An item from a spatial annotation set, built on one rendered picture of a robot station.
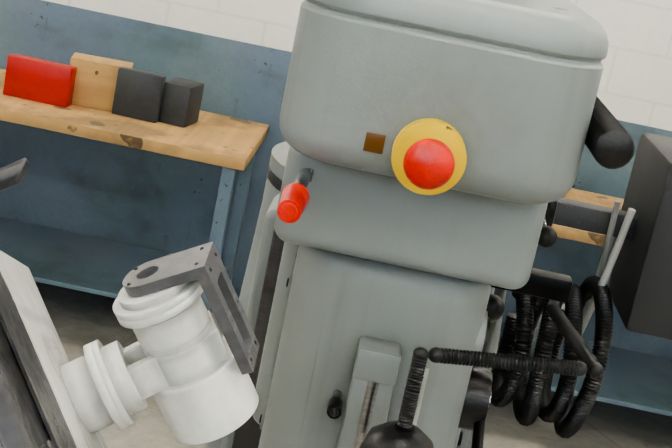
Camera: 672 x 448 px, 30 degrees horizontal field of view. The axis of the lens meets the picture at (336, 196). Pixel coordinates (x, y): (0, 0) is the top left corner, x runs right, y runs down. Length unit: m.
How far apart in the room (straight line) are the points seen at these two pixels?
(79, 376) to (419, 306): 0.43
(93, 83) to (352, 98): 4.16
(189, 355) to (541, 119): 0.35
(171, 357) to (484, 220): 0.39
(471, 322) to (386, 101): 0.29
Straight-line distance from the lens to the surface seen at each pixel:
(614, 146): 1.06
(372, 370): 1.17
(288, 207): 0.99
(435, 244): 1.14
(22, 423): 0.68
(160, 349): 0.85
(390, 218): 1.13
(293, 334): 1.23
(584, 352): 1.19
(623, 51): 5.53
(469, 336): 1.22
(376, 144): 1.02
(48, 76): 5.10
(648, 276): 1.51
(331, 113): 1.02
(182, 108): 5.08
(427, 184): 0.98
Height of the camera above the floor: 1.96
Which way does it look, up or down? 14 degrees down
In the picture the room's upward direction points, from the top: 12 degrees clockwise
